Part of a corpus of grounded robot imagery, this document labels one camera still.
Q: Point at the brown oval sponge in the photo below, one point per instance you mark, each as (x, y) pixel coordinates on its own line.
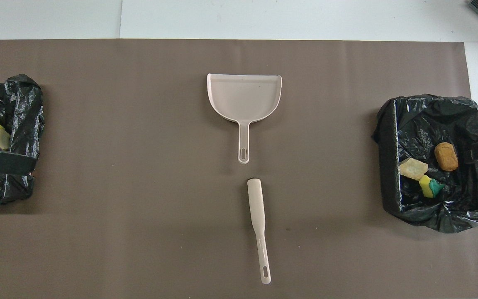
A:
(446, 157)

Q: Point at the yellow green sponge piece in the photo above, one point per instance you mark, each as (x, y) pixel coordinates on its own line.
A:
(430, 187)

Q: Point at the beige hand brush black bristles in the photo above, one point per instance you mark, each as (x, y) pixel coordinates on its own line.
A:
(255, 203)

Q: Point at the pale pink plastic dustpan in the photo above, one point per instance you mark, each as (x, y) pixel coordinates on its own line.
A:
(243, 97)

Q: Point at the black bag lined bin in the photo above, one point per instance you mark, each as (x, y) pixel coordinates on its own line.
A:
(463, 124)
(19, 108)

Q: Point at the brown paper table mat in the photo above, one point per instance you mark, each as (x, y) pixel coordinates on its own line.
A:
(139, 232)

